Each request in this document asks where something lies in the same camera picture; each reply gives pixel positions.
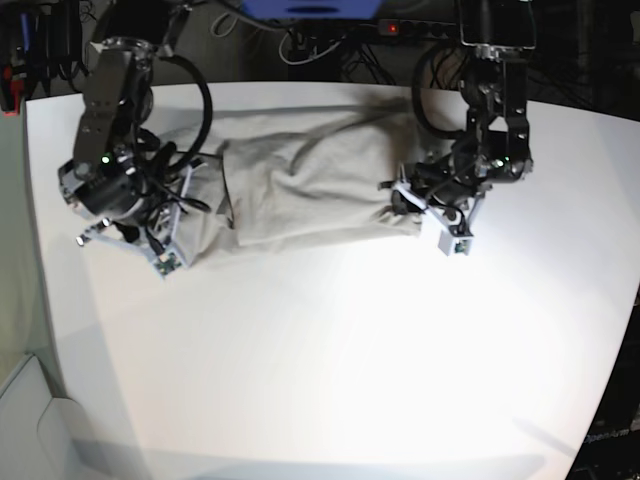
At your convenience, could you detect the black power strip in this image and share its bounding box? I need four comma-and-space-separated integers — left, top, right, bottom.
377, 19, 458, 40

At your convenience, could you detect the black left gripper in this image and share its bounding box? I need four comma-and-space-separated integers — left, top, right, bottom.
412, 151, 534, 210

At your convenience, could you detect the blue box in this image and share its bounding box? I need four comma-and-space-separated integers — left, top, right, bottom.
242, 0, 382, 20

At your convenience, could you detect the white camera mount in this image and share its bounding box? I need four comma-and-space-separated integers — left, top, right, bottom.
378, 163, 489, 256

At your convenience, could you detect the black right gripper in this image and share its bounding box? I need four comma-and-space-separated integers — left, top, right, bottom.
58, 149, 200, 235

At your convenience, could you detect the red black tool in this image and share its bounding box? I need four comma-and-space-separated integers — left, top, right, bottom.
0, 65, 24, 116

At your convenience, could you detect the beige t-shirt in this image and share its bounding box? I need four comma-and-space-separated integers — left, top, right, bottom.
174, 98, 420, 266

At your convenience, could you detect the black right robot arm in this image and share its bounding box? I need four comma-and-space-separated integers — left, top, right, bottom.
57, 1, 213, 231

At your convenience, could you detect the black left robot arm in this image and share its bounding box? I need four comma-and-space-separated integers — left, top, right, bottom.
410, 1, 537, 208

